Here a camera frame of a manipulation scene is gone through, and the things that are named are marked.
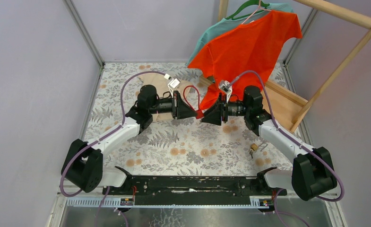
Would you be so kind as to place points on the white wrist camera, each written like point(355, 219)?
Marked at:
point(226, 88)
point(172, 85)

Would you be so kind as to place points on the brass padlock with keys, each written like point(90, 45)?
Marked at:
point(255, 149)

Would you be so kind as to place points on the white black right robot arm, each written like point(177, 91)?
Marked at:
point(312, 172)

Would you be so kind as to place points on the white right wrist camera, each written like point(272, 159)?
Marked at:
point(226, 88)

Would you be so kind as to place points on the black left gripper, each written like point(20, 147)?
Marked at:
point(180, 109)

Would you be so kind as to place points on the floral patterned table mat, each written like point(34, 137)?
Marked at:
point(175, 147)

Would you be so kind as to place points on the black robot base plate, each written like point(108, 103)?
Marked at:
point(204, 186)

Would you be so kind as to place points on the beige folded cloth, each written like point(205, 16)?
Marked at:
point(160, 83)

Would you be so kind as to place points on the white slotted cable duct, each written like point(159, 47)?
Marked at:
point(248, 202)

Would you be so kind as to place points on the teal t-shirt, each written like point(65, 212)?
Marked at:
point(231, 22)

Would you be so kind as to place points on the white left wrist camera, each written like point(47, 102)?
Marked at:
point(172, 85)

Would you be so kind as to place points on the green clothes hanger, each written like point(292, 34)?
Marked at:
point(246, 7)

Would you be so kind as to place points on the pink clothes hanger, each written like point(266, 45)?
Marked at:
point(253, 14)

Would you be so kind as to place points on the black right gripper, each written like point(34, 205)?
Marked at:
point(220, 113)

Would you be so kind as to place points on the wooden clothes rack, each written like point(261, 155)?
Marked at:
point(330, 68)

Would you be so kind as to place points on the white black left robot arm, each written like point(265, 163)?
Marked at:
point(84, 163)

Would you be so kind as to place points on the orange t-shirt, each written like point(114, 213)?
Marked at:
point(250, 49)

